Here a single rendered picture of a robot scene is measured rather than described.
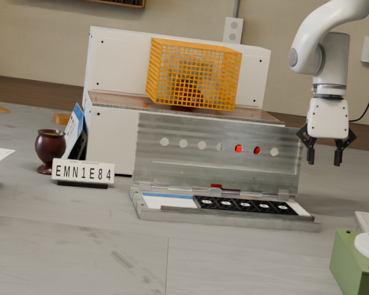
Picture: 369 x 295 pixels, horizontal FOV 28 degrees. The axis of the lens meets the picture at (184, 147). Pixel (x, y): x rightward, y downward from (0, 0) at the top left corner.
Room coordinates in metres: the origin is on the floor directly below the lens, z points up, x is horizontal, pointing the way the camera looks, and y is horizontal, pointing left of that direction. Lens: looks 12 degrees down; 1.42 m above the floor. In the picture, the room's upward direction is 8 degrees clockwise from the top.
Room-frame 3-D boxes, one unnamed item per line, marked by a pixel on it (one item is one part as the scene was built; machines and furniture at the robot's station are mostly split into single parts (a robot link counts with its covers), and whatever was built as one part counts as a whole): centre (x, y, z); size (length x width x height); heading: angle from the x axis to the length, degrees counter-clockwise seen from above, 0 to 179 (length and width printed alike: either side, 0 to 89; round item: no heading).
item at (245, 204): (1.74, -0.17, 0.93); 0.10 x 0.05 x 0.01; 12
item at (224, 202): (1.73, -0.12, 0.93); 0.10 x 0.05 x 0.01; 12
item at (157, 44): (2.13, 0.01, 1.19); 0.23 x 0.20 x 0.17; 103
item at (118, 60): (2.22, -0.06, 1.09); 0.75 x 0.40 x 0.38; 103
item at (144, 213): (1.76, -0.11, 0.92); 0.44 x 0.21 x 0.04; 103
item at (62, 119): (2.63, 0.44, 0.91); 0.10 x 0.10 x 0.02
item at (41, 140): (1.91, 0.35, 0.96); 0.09 x 0.09 x 0.11
